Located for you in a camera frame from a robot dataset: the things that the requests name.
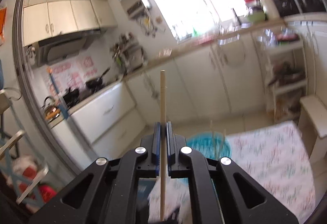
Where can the blue mop with orange cap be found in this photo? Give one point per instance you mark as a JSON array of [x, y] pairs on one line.
[[57, 93]]

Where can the white base cabinets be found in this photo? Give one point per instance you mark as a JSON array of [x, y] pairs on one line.
[[199, 86]]

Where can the dark frying pan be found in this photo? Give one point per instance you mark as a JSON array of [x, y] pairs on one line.
[[286, 74]]

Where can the white water heater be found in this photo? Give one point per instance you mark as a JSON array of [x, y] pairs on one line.
[[134, 1]]

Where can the white stove-side drawer cabinet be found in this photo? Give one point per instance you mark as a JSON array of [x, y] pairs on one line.
[[107, 111]]

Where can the black wok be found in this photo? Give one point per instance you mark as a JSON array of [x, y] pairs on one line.
[[94, 83]]

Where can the red wall stickers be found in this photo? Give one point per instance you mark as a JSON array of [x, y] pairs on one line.
[[76, 69]]

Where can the white thermos jug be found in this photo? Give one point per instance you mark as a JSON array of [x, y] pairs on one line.
[[270, 6]]

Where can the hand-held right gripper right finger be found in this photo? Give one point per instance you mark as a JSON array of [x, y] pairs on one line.
[[204, 175]]

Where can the wall utensil rack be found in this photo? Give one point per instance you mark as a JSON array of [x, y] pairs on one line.
[[126, 51]]

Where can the red white plush toy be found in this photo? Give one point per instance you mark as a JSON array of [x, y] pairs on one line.
[[28, 175]]

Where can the green bowl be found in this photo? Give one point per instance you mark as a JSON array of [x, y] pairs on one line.
[[255, 17]]

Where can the orange paper bag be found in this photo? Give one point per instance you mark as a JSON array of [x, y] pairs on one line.
[[2, 24]]

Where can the range hood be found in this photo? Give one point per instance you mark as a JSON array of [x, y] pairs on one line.
[[63, 46]]

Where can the beige countertop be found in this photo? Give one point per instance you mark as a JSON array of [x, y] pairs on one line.
[[194, 52]]

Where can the small white stool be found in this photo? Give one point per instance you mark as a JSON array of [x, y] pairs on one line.
[[314, 114]]

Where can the white rolling rack cart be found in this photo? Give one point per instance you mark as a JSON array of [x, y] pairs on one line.
[[286, 68]]

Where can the white folding chair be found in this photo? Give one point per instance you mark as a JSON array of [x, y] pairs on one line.
[[15, 142]]

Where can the long bamboo chopstick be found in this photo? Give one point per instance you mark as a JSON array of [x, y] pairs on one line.
[[162, 101]]

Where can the white wall cabinets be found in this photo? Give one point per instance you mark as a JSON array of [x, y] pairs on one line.
[[66, 18]]

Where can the teal plastic basket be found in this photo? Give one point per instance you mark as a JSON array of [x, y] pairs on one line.
[[201, 144]]

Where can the sliding door frame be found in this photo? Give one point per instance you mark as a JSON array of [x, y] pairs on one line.
[[28, 60]]

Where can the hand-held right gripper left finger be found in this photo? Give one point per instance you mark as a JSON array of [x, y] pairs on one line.
[[122, 175]]

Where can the stovetop kettle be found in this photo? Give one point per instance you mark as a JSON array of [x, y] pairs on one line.
[[51, 109]]

